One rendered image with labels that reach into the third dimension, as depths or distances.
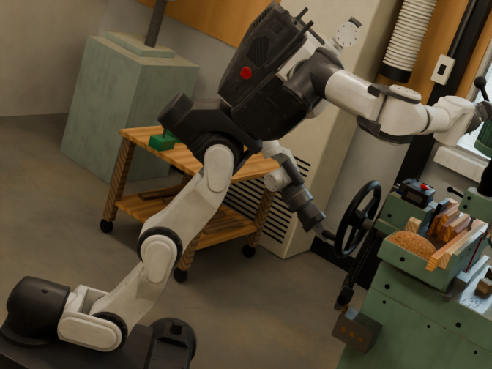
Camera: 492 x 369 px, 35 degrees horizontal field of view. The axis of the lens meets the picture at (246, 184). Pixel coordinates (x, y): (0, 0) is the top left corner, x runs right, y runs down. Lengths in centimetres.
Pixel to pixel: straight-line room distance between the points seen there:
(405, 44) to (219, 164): 178
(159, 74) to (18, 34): 98
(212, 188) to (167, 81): 212
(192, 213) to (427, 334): 79
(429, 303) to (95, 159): 253
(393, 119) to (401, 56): 200
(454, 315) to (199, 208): 82
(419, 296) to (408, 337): 14
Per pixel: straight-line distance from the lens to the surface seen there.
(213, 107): 227
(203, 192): 233
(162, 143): 350
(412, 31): 387
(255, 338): 338
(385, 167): 413
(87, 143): 450
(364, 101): 189
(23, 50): 492
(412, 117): 188
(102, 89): 440
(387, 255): 233
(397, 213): 254
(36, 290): 260
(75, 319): 255
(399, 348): 249
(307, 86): 203
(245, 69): 217
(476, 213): 250
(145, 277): 245
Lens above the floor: 169
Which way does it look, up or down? 20 degrees down
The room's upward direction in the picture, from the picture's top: 19 degrees clockwise
